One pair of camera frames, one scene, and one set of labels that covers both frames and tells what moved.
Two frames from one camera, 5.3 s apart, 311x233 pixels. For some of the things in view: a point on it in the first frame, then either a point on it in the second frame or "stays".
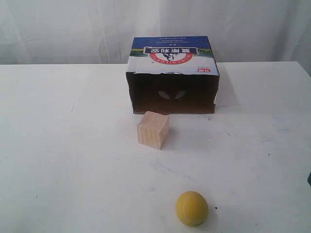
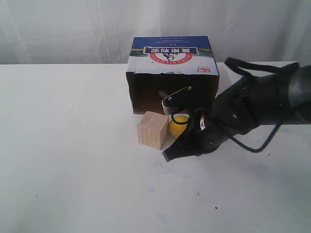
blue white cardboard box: x=173 y=74 stays
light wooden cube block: x=153 y=129 stays
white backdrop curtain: x=61 y=32 stays
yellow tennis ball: x=192 y=208 to x=179 y=124
